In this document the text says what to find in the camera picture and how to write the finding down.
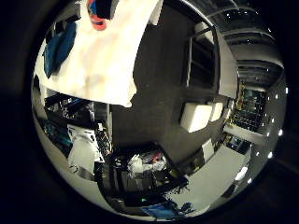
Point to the blue striped cloth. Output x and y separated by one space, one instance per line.
60 48

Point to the large white cube ottoman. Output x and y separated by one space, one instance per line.
194 117

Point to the small white cube ottoman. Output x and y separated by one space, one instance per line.
216 111

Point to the white plastic bag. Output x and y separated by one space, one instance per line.
140 165

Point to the black bin with clutter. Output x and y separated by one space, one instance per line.
140 186

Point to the blue chair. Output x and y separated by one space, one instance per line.
163 211

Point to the black metal shelf frame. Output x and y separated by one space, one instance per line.
202 59

